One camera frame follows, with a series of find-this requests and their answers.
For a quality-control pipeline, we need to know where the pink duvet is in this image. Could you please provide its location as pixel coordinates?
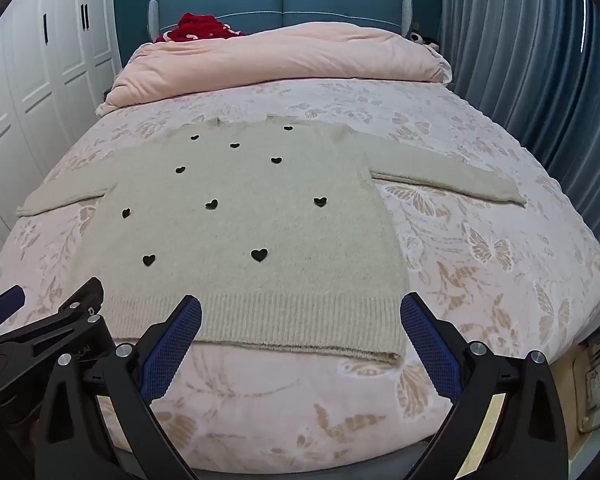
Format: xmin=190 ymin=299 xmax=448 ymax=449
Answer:
xmin=96 ymin=22 xmax=452 ymax=116

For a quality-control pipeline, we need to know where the red cloth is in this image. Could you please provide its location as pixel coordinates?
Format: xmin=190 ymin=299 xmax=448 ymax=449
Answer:
xmin=154 ymin=11 xmax=248 ymax=44

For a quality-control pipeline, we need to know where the blue upholstered headboard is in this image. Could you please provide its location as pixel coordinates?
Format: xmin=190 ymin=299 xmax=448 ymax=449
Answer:
xmin=147 ymin=0 xmax=415 ymax=46

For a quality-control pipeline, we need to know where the grey-blue curtain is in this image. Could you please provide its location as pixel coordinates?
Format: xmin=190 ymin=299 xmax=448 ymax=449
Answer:
xmin=439 ymin=0 xmax=600 ymax=243

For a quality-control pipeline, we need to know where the pink butterfly bedspread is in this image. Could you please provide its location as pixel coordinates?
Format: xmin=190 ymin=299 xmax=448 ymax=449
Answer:
xmin=0 ymin=77 xmax=600 ymax=473

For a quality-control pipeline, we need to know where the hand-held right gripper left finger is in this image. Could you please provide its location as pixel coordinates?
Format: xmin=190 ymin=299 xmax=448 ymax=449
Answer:
xmin=34 ymin=295 xmax=204 ymax=480

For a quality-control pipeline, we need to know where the beige sweater with black hearts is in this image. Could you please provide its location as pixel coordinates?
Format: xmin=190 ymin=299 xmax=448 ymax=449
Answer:
xmin=16 ymin=119 xmax=527 ymax=363

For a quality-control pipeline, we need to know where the small black white bedside object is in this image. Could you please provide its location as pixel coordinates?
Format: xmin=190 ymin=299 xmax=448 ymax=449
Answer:
xmin=408 ymin=30 xmax=442 ymax=52

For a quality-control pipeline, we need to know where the white wardrobe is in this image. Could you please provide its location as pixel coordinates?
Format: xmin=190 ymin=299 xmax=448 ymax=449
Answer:
xmin=0 ymin=0 xmax=123 ymax=256

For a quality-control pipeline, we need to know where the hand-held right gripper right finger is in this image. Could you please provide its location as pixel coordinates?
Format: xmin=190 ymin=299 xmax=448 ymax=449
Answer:
xmin=399 ymin=292 xmax=571 ymax=480

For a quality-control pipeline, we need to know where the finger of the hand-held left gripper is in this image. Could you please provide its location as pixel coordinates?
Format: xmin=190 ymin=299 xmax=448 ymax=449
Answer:
xmin=0 ymin=276 xmax=117 ymax=374
xmin=0 ymin=285 xmax=27 ymax=334

